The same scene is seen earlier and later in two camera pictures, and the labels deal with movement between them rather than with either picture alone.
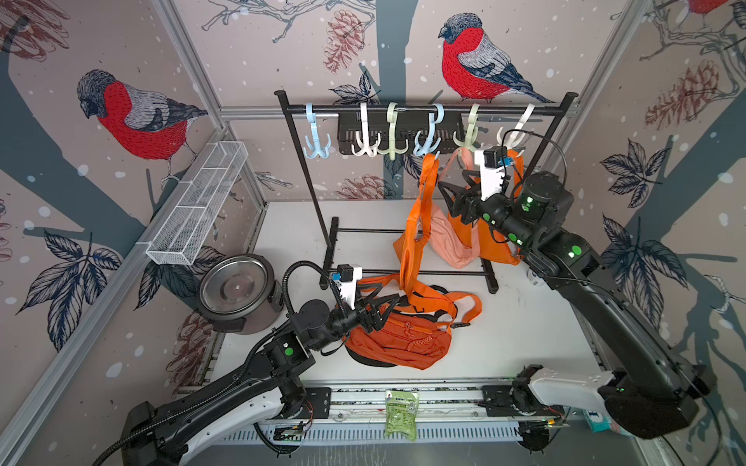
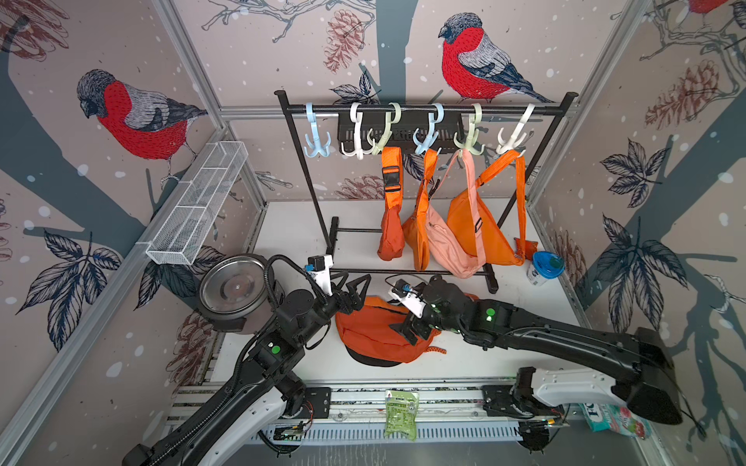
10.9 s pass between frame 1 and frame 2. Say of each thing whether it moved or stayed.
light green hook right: stayed
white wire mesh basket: stayed
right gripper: moved
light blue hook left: stayed
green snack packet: stayed
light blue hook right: stayed
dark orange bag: moved
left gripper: moved
